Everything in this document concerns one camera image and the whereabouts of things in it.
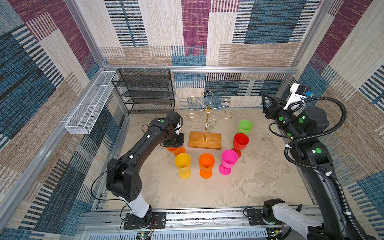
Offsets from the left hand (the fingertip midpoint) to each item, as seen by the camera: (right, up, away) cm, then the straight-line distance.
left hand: (181, 142), depth 83 cm
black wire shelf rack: (-28, +34, +28) cm, 53 cm away
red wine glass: (+34, 0, +5) cm, 34 cm away
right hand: (+35, +20, -24) cm, 47 cm away
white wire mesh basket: (-46, +11, -13) cm, 49 cm away
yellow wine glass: (+1, -11, +2) cm, 12 cm away
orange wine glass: (+14, -10, -2) cm, 17 cm away
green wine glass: (+40, +9, +14) cm, 43 cm away
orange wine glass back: (-2, -4, -2) cm, 5 cm away
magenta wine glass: (+26, -9, -1) cm, 27 cm away
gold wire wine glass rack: (+16, 0, +16) cm, 23 cm away
